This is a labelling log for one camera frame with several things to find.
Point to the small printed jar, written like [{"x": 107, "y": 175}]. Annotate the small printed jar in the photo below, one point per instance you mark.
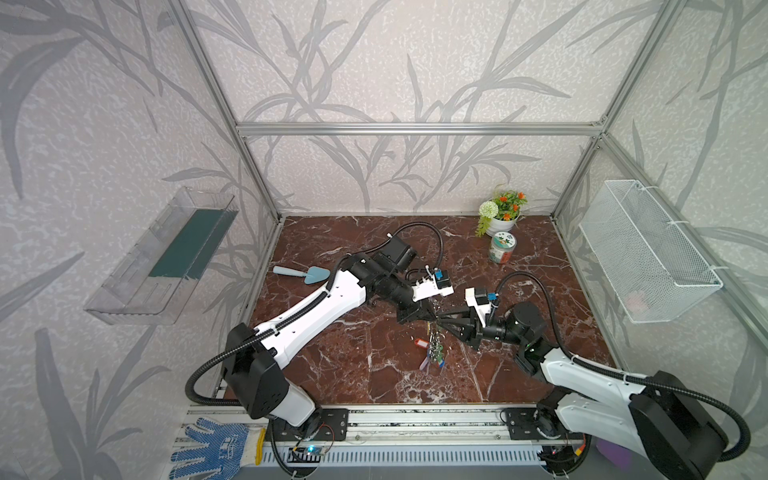
[{"x": 501, "y": 247}]

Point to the metal key ring plate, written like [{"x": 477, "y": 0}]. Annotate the metal key ring plate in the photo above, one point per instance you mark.
[{"x": 435, "y": 354}]

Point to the blue dotted work glove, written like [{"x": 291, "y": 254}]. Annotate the blue dotted work glove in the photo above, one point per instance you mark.
[{"x": 219, "y": 452}]

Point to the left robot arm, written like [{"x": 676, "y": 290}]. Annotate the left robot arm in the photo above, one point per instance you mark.
[{"x": 254, "y": 359}]

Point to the purple pink toy shovel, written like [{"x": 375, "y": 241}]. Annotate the purple pink toy shovel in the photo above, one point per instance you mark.
[{"x": 619, "y": 456}]

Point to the white wire mesh basket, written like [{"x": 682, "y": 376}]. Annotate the white wire mesh basket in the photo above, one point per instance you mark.
[{"x": 652, "y": 265}]

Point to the clear plastic wall shelf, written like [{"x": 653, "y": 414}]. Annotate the clear plastic wall shelf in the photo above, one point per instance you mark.
[{"x": 157, "y": 277}]

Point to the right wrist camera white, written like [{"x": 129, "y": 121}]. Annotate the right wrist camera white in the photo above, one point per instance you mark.
[{"x": 482, "y": 303}]

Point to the light blue toy shovel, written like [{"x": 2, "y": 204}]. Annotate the light blue toy shovel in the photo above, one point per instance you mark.
[{"x": 312, "y": 275}]

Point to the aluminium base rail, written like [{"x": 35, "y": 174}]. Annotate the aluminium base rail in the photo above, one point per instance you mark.
[{"x": 413, "y": 435}]

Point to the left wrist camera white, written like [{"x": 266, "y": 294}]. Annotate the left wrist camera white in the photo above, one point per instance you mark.
[{"x": 436, "y": 283}]

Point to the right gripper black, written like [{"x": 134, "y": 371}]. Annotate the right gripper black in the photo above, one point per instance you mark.
[{"x": 472, "y": 327}]

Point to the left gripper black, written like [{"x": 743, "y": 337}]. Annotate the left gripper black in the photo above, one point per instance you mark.
[{"x": 411, "y": 308}]

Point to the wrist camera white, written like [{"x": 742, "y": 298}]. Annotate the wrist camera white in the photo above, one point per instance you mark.
[
  {"x": 436, "y": 283},
  {"x": 482, "y": 303}
]

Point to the potted artificial flower plant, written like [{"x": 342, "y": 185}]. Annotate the potted artificial flower plant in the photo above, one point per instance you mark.
[{"x": 500, "y": 213}]

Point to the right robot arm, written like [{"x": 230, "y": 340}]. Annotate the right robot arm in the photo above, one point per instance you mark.
[{"x": 681, "y": 432}]

